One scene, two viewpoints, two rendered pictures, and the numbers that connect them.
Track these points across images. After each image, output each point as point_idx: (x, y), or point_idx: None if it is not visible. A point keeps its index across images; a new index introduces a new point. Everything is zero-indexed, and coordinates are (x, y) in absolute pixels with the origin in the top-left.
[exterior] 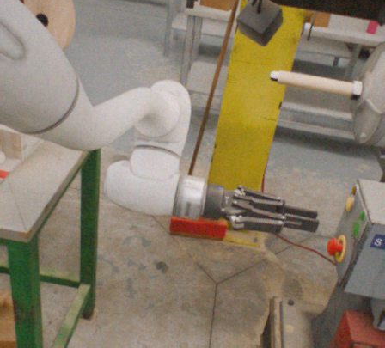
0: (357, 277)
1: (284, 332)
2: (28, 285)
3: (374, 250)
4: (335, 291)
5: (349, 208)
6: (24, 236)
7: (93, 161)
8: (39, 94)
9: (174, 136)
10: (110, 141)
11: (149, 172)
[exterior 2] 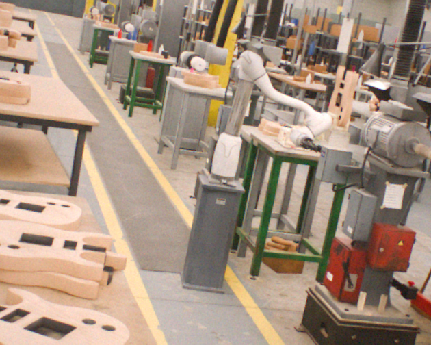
0: (317, 170)
1: None
2: (271, 176)
3: (321, 157)
4: None
5: None
6: (275, 152)
7: None
8: (252, 70)
9: (311, 122)
10: (275, 98)
11: (299, 129)
